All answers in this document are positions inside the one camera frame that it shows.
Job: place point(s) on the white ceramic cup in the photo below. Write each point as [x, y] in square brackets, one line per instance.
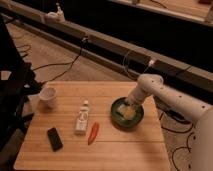
[48, 97]

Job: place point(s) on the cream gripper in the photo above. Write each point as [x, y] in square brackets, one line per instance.
[132, 101]

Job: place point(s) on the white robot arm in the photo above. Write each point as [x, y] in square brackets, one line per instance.
[194, 110]

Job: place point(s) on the white object on rail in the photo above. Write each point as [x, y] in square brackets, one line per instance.
[58, 15]

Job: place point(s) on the black chair frame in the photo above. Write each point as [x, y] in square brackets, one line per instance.
[17, 81]

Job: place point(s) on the black phone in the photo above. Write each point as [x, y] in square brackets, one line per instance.
[54, 139]

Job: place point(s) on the white glue bottle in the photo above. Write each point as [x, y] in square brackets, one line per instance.
[82, 119]

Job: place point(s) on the green bowl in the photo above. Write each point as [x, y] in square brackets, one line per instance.
[119, 120]

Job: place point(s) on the red chili pepper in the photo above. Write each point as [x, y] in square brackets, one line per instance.
[93, 133]

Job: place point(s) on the dark metal rail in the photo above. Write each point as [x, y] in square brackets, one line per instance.
[183, 49]

